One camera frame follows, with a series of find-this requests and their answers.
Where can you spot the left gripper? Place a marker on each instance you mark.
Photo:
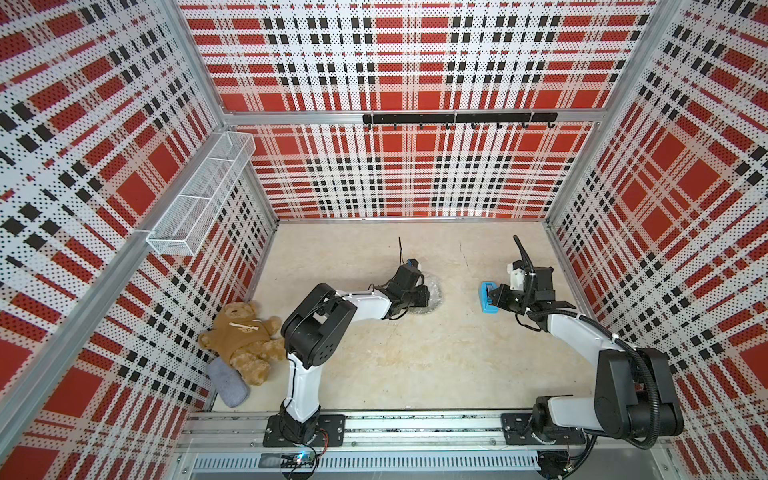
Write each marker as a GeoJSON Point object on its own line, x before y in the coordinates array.
{"type": "Point", "coordinates": [423, 296]}

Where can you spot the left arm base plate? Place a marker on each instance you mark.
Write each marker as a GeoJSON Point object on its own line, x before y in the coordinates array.
{"type": "Point", "coordinates": [327, 429]}

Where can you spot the grey cloth pouch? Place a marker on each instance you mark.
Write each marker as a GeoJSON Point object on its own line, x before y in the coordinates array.
{"type": "Point", "coordinates": [228, 382]}

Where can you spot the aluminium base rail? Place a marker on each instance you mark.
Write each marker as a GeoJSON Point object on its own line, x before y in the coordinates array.
{"type": "Point", "coordinates": [404, 444]}

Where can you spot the brown teddy bear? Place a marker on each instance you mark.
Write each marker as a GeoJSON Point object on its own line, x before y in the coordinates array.
{"type": "Point", "coordinates": [245, 341]}

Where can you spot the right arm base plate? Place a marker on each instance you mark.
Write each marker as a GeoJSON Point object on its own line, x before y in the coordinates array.
{"type": "Point", "coordinates": [520, 429]}

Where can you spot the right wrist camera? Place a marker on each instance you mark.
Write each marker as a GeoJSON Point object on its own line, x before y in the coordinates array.
{"type": "Point", "coordinates": [518, 275]}

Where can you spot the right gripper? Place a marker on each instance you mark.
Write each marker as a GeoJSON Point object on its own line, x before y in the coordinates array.
{"type": "Point", "coordinates": [499, 300]}

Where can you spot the clear bubble wrap sheet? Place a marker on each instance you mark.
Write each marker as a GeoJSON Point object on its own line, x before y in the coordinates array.
{"type": "Point", "coordinates": [435, 299]}

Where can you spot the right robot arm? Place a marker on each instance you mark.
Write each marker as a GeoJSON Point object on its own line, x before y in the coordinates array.
{"type": "Point", "coordinates": [634, 398]}

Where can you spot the white wire mesh basket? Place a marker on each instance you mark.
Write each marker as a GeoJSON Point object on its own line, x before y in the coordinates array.
{"type": "Point", "coordinates": [186, 223]}

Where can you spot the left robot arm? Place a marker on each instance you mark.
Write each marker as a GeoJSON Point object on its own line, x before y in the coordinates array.
{"type": "Point", "coordinates": [315, 329]}

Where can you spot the black wall hook rail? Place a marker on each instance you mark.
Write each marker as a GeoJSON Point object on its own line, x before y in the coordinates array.
{"type": "Point", "coordinates": [522, 118]}

